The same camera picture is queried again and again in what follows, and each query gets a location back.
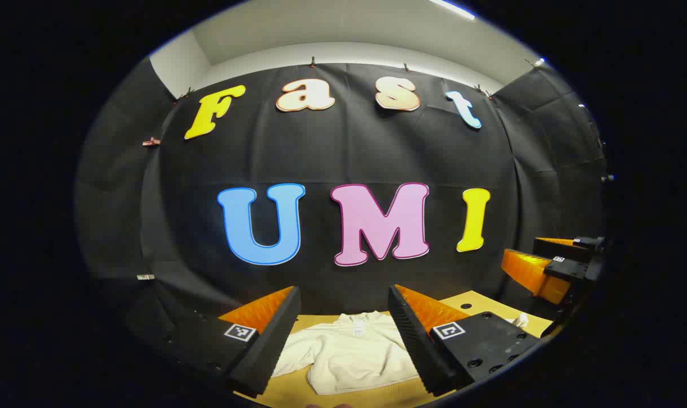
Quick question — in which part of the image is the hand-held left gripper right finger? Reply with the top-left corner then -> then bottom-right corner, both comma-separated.
387,284 -> 542,397

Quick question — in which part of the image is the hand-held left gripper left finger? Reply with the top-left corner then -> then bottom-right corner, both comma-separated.
168,286 -> 302,398

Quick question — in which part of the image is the white sweatshirt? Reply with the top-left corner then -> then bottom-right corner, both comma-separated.
271,311 -> 530,396

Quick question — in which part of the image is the black backdrop cloth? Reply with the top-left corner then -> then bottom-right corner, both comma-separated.
74,57 -> 610,355

